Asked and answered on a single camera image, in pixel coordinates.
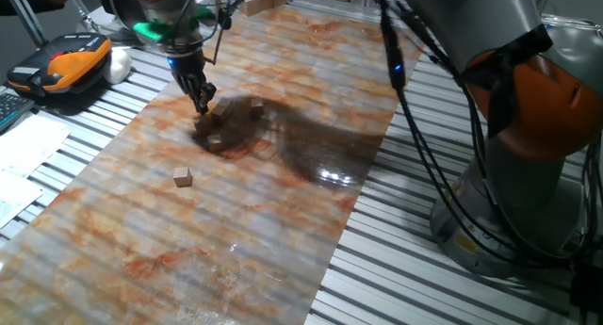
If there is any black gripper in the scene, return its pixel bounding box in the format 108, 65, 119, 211
167, 51, 219, 116

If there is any black sleeved forearm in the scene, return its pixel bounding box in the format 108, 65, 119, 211
0, 0, 57, 16

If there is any white rounded object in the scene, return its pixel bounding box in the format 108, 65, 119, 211
102, 46, 133, 85

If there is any small brown cardboard box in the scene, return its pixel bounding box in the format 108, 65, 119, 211
239, 0, 288, 18

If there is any black round drum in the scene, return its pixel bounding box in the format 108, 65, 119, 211
97, 0, 150, 34

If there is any orange and black teach pendant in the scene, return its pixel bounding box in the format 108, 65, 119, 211
6, 31, 113, 98

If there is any orange marble pattern sheet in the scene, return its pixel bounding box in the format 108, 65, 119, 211
0, 4, 423, 325

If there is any blank white paper sheet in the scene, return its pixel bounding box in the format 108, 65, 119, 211
0, 113, 72, 178

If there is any black keyboard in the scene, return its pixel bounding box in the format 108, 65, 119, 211
0, 91, 37, 134

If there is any grey aluminium bar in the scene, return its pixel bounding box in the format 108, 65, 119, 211
2, 0, 49, 47

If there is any white paper with print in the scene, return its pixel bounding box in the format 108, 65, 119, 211
0, 170, 44, 230

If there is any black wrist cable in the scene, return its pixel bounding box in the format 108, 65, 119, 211
171, 0, 268, 66

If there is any green gripper mount plate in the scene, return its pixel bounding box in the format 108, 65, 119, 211
132, 5, 217, 42

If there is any grey metal base plate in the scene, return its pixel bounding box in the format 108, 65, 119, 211
77, 7, 164, 53

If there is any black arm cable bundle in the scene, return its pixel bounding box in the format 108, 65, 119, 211
371, 0, 603, 269

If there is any black strap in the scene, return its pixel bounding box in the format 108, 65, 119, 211
454, 23, 555, 140

